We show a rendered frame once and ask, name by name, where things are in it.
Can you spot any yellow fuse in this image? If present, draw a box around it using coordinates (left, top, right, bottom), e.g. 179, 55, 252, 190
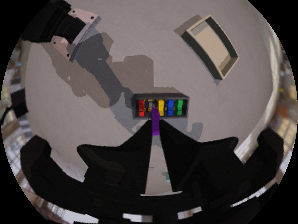
158, 99, 165, 116

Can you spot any beige square tray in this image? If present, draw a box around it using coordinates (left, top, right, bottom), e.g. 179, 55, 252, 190
181, 15, 239, 80

